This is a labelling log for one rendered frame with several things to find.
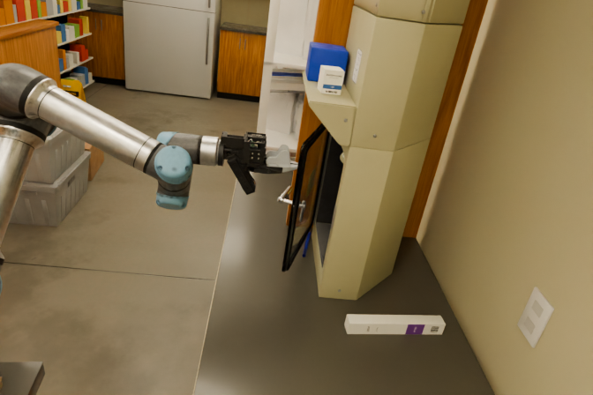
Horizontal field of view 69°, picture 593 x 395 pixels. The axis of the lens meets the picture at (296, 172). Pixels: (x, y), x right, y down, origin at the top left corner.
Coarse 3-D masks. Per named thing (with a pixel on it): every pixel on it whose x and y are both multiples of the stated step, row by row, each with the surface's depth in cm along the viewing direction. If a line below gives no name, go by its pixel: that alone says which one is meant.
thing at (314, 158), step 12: (312, 132) 116; (324, 132) 128; (324, 144) 133; (300, 156) 108; (312, 156) 121; (312, 168) 125; (312, 180) 130; (312, 192) 135; (312, 204) 140; (288, 228) 117; (300, 228) 130; (288, 240) 118; (300, 240) 135
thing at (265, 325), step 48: (240, 192) 174; (240, 240) 145; (240, 288) 123; (288, 288) 126; (384, 288) 132; (432, 288) 135; (240, 336) 107; (288, 336) 110; (336, 336) 112; (384, 336) 114; (432, 336) 117; (240, 384) 95; (288, 384) 97; (336, 384) 99; (384, 384) 100; (432, 384) 102; (480, 384) 104
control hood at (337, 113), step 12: (312, 84) 115; (312, 96) 103; (324, 96) 105; (336, 96) 107; (348, 96) 108; (312, 108) 100; (324, 108) 100; (336, 108) 100; (348, 108) 100; (324, 120) 101; (336, 120) 102; (348, 120) 102; (336, 132) 103; (348, 132) 103; (348, 144) 104
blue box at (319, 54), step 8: (312, 48) 114; (320, 48) 114; (328, 48) 115; (336, 48) 117; (344, 48) 119; (312, 56) 115; (320, 56) 115; (328, 56) 115; (336, 56) 115; (344, 56) 115; (312, 64) 116; (320, 64) 116; (328, 64) 116; (336, 64) 116; (344, 64) 116; (312, 72) 117; (312, 80) 118
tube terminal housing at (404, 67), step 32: (352, 32) 117; (384, 32) 93; (416, 32) 94; (448, 32) 102; (352, 64) 112; (384, 64) 96; (416, 64) 97; (448, 64) 110; (352, 96) 108; (384, 96) 100; (416, 96) 103; (384, 128) 103; (416, 128) 110; (352, 160) 106; (384, 160) 107; (416, 160) 118; (320, 192) 143; (352, 192) 110; (384, 192) 111; (352, 224) 114; (384, 224) 119; (352, 256) 119; (384, 256) 128; (320, 288) 123; (352, 288) 123
